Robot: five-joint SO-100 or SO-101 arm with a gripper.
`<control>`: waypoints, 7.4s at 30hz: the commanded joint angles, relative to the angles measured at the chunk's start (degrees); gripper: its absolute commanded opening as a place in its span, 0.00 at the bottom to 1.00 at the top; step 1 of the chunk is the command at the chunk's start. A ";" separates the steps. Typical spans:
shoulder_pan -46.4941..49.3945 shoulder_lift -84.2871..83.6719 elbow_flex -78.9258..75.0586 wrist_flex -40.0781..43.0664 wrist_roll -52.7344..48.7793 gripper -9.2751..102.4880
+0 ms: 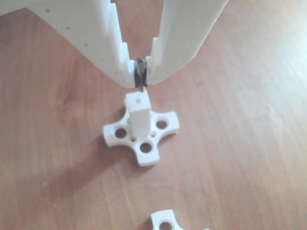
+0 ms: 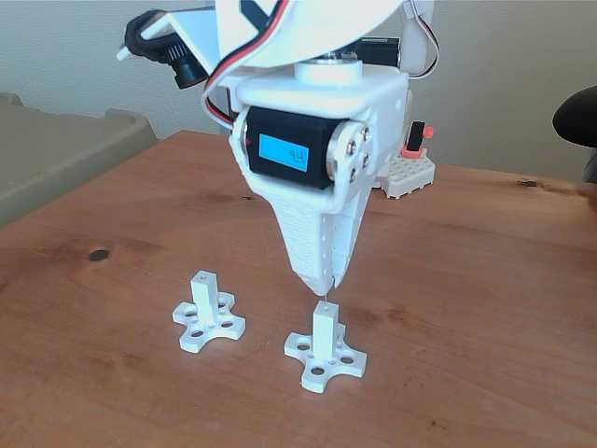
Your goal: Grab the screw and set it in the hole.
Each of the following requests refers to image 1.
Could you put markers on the white cross-base post stand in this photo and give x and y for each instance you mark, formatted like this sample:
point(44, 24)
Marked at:
point(139, 115)
point(157, 215)

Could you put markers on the small metal screw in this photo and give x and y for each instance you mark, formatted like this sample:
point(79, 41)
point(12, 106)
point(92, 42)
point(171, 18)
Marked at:
point(140, 63)

